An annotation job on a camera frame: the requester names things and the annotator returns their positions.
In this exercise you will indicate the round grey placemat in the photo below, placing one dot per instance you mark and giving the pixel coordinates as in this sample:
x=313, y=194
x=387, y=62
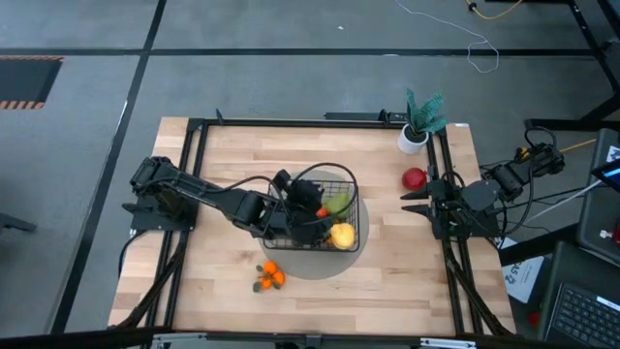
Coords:
x=315, y=266

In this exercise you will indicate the red apple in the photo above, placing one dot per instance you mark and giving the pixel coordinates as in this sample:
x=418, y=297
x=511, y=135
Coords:
x=414, y=178

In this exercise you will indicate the orange carrot with green top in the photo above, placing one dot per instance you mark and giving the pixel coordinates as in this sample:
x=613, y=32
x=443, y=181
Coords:
x=322, y=212

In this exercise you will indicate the black laptop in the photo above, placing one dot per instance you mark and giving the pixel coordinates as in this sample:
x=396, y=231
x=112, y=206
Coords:
x=581, y=315

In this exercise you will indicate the black desk stand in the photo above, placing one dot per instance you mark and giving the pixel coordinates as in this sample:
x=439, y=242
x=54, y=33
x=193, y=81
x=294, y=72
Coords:
x=552, y=124

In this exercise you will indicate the black rectangular mount bar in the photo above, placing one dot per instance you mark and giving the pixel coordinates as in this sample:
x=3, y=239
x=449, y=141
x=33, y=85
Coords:
x=353, y=116

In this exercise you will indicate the black metal table frame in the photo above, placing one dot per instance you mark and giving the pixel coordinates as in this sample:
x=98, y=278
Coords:
x=300, y=122

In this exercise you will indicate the orange tangerine bunch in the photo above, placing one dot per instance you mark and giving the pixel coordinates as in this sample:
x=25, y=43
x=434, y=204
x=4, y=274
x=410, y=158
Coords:
x=270, y=275

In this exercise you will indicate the green pear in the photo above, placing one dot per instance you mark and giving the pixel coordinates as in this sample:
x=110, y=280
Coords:
x=339, y=204

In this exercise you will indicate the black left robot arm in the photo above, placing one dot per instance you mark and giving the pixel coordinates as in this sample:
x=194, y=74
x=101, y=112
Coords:
x=194, y=189

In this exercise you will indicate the dark grey case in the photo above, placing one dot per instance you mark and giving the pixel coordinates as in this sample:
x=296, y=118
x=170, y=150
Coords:
x=596, y=213

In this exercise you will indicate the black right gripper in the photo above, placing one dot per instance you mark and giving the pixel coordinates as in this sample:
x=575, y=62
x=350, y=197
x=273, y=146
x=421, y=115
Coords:
x=443, y=203

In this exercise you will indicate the tablet with lit screen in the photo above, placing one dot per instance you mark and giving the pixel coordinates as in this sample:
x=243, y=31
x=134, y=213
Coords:
x=611, y=173

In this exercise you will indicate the yellow pear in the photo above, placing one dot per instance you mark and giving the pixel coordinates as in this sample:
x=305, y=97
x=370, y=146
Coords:
x=343, y=236

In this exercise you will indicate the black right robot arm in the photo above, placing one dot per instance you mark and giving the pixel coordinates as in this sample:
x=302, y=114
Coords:
x=479, y=194

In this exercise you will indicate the white printed paper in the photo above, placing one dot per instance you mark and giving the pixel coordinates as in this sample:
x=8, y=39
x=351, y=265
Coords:
x=525, y=281

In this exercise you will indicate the black chair base leg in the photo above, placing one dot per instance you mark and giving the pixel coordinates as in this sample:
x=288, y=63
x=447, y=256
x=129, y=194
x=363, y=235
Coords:
x=14, y=223

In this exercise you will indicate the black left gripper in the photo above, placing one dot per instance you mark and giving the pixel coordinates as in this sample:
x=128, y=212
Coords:
x=282, y=208

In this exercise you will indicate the snake plant in white pot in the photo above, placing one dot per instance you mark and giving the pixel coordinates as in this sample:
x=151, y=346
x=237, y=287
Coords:
x=412, y=140

